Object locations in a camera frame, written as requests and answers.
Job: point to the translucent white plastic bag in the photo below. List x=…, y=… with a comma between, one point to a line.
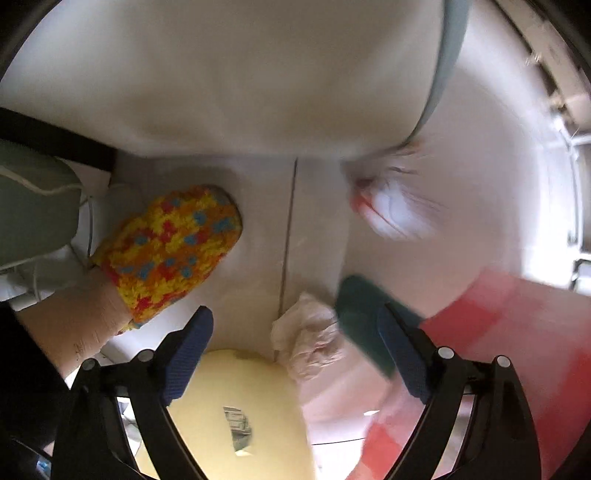
x=309, y=346

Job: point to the colourful crochet slipper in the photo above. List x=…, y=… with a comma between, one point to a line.
x=175, y=240

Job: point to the white red blurred object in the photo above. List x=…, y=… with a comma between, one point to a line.
x=397, y=212

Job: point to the person's bare leg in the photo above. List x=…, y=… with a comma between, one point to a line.
x=69, y=323

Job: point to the dark green blurred object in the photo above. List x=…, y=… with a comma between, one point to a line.
x=364, y=318

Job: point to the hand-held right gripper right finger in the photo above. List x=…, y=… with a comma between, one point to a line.
x=401, y=350

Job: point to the pink checkered tablecloth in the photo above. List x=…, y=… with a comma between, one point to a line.
x=508, y=332

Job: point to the black trousers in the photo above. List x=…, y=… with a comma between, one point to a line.
x=23, y=392

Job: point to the yellow plastic bowl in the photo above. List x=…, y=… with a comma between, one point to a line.
x=258, y=401

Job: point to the black chair frame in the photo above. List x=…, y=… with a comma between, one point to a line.
x=55, y=141

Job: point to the green chair cushion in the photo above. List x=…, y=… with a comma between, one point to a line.
x=32, y=217

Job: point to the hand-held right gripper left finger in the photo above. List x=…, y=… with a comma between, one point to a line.
x=189, y=360

